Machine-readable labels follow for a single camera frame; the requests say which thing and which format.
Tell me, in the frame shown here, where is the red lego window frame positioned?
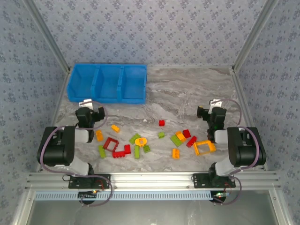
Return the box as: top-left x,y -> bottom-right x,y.
103,137 -> 120,152

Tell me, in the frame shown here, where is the orange lego window frame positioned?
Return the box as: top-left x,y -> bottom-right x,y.
193,140 -> 216,156

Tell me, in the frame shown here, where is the blue three-compartment plastic bin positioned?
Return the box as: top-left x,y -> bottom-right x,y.
66,63 -> 148,105

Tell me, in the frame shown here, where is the green eight-stud lego brick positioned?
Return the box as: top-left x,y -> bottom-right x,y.
170,135 -> 181,148

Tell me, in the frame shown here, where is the orange eight-stud lego brick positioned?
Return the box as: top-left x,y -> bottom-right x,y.
175,131 -> 187,143

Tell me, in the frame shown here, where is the orange round lego plate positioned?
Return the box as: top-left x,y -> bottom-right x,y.
135,137 -> 148,148

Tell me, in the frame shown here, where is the small circuit board with LED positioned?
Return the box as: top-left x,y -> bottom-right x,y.
78,190 -> 98,200
210,191 -> 228,203

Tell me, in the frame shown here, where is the grey metal panel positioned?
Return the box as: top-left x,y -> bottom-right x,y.
27,190 -> 279,225

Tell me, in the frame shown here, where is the purple camera cable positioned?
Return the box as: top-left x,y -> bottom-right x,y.
38,101 -> 113,207
214,98 -> 261,206

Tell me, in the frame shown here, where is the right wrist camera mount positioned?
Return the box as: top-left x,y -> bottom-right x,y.
209,99 -> 223,109

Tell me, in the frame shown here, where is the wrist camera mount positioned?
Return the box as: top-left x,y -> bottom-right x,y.
209,99 -> 223,109
79,98 -> 94,109

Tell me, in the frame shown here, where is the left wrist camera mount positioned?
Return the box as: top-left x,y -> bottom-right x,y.
79,98 -> 94,109

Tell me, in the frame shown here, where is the thin aluminium rail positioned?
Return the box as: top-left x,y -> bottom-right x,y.
69,64 -> 234,70

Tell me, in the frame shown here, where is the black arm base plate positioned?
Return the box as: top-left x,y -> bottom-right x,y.
192,173 -> 236,189
68,173 -> 112,189

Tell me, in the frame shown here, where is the wide aluminium frame rail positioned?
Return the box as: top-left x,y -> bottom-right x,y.
24,172 -> 281,190

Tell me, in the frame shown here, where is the aluminium corner post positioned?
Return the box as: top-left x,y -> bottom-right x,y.
232,0 -> 281,72
23,0 -> 71,72

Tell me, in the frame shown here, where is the light blue slotted cable duct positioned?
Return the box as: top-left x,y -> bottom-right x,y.
34,191 -> 214,202

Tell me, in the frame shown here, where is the aluminium frame leg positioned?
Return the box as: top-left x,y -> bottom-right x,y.
268,189 -> 293,225
10,189 -> 36,225

